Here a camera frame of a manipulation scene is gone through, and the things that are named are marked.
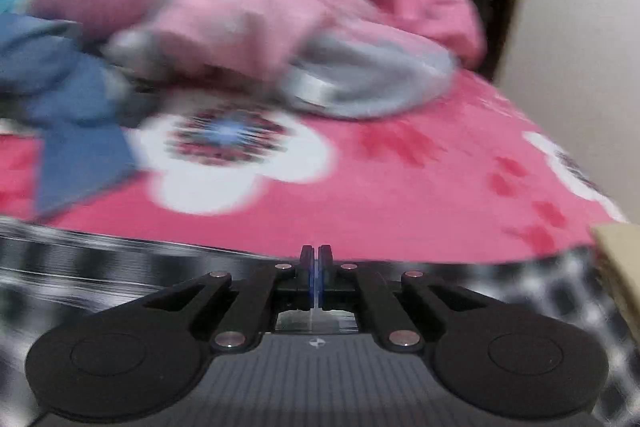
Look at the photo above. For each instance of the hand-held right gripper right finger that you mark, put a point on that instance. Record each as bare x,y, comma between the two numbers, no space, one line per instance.
325,267

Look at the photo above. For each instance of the pink floral blanket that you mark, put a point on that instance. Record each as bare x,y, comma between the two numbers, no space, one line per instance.
400,197

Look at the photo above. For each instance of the black white plaid shirt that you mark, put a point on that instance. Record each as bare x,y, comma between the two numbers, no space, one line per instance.
75,267

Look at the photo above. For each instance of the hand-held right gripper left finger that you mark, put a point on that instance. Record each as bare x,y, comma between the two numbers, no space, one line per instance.
307,267

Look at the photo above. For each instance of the khaki folded garment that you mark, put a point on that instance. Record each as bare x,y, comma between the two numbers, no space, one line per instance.
622,267

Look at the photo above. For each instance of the blue jeans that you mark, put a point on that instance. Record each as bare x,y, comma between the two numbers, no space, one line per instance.
70,107

